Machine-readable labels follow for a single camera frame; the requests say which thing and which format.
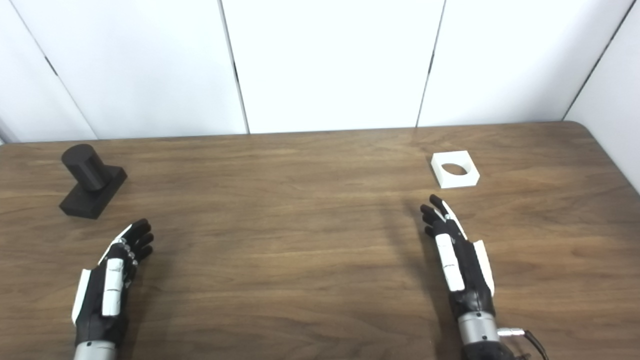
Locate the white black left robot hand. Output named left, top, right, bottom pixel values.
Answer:
left=72, top=218, right=155, bottom=347

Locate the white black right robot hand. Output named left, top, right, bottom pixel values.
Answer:
left=420, top=194, right=496, bottom=319

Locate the white square piece with hole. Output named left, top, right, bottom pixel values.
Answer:
left=431, top=150, right=481, bottom=190

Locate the black cylinder peg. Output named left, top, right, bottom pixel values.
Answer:
left=59, top=144, right=128, bottom=220

